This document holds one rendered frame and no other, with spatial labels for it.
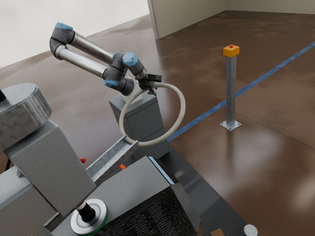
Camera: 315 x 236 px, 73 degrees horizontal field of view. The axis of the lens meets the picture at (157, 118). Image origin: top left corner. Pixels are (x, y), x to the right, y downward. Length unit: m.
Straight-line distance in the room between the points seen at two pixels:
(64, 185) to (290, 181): 2.10
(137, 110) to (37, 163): 1.39
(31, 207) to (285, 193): 2.10
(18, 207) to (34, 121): 0.35
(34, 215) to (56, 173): 0.19
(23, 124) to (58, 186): 0.32
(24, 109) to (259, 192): 2.11
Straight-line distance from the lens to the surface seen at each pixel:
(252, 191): 2.41
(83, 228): 1.40
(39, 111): 0.89
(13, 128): 0.87
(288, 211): 2.36
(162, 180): 1.47
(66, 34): 1.83
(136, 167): 1.59
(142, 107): 2.19
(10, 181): 1.08
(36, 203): 1.06
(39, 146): 0.93
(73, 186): 1.09
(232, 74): 2.60
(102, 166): 1.34
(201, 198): 2.32
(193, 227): 1.52
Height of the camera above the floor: 1.99
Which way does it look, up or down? 36 degrees down
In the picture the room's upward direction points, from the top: 14 degrees counter-clockwise
